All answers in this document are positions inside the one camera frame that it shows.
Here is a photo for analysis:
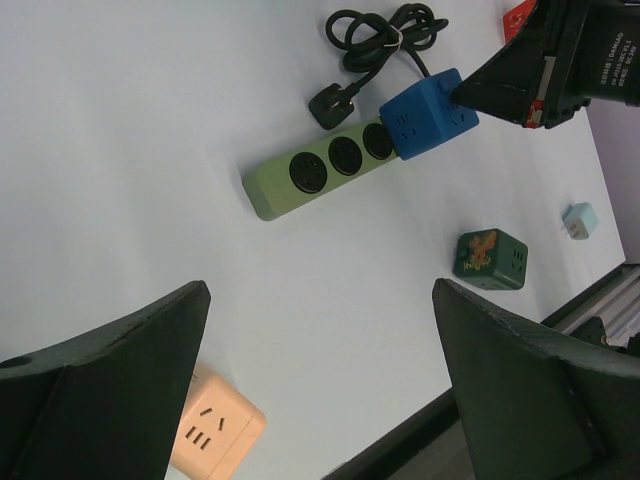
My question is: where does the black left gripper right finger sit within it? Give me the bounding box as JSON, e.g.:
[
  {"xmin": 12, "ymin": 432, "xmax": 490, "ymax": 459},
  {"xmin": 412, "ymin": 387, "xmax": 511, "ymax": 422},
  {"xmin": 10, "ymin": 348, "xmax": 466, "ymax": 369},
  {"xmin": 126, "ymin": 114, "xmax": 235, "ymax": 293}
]
[{"xmin": 432, "ymin": 279, "xmax": 639, "ymax": 479}]

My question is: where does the blue cube socket adapter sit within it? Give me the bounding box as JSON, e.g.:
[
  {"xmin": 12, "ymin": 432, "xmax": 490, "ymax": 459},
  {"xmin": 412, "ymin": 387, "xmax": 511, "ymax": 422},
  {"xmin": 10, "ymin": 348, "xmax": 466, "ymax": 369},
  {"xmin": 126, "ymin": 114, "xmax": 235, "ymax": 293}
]
[{"xmin": 379, "ymin": 68, "xmax": 479, "ymax": 160}]

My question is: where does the dark green cube socket adapter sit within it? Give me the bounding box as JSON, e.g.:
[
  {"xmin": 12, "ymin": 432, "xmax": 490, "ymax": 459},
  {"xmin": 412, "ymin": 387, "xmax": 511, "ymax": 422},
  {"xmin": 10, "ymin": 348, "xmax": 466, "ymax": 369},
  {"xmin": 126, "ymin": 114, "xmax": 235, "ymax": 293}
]
[{"xmin": 453, "ymin": 229, "xmax": 529, "ymax": 291}]

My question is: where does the red cube socket adapter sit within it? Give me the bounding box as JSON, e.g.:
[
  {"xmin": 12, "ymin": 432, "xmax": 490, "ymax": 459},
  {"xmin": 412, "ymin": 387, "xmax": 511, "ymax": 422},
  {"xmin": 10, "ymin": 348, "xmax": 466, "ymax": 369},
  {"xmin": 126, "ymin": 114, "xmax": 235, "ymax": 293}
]
[{"xmin": 502, "ymin": 0, "xmax": 537, "ymax": 43}]

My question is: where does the beige cube socket adapter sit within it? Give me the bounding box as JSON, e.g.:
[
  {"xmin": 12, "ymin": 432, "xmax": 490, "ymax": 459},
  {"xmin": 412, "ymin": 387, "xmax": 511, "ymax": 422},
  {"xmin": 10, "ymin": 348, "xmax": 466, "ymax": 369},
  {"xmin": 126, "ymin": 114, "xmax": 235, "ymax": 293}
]
[{"xmin": 170, "ymin": 363, "xmax": 267, "ymax": 480}]

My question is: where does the black coiled power cord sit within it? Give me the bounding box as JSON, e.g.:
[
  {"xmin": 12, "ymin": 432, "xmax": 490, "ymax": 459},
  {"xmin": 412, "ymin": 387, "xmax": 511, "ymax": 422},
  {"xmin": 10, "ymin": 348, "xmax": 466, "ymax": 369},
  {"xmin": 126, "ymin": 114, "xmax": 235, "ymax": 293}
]
[{"xmin": 307, "ymin": 2, "xmax": 450, "ymax": 132}]

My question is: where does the light blue plug charger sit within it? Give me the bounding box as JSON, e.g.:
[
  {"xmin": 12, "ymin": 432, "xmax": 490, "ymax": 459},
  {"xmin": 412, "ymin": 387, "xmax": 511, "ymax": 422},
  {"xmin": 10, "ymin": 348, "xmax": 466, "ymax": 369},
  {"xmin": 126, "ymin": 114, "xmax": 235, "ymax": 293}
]
[{"xmin": 563, "ymin": 202, "xmax": 599, "ymax": 240}]

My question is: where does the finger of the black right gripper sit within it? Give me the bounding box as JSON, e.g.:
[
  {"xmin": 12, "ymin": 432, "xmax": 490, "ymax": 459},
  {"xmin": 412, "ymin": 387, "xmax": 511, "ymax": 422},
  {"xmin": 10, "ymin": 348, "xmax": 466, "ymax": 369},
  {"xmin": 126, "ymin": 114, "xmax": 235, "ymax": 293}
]
[{"xmin": 451, "ymin": 4, "xmax": 549, "ymax": 123}]

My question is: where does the green power strip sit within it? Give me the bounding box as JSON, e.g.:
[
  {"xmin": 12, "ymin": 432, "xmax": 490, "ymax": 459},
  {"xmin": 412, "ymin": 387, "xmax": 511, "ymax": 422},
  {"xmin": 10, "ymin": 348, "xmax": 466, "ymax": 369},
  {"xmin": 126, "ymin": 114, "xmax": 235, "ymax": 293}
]
[{"xmin": 242, "ymin": 118, "xmax": 398, "ymax": 221}]

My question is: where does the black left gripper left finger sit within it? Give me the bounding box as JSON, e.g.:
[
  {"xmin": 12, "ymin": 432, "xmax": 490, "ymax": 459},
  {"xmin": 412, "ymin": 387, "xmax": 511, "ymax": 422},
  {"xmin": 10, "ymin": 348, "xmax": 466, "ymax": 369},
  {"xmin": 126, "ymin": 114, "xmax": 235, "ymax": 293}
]
[{"xmin": 1, "ymin": 280, "xmax": 211, "ymax": 479}]

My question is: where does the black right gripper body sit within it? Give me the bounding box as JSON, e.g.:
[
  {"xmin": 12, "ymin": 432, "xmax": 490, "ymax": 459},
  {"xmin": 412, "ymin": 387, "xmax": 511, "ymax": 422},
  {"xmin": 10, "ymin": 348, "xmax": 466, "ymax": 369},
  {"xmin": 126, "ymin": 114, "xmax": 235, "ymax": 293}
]
[{"xmin": 520, "ymin": 1, "xmax": 639, "ymax": 129}]

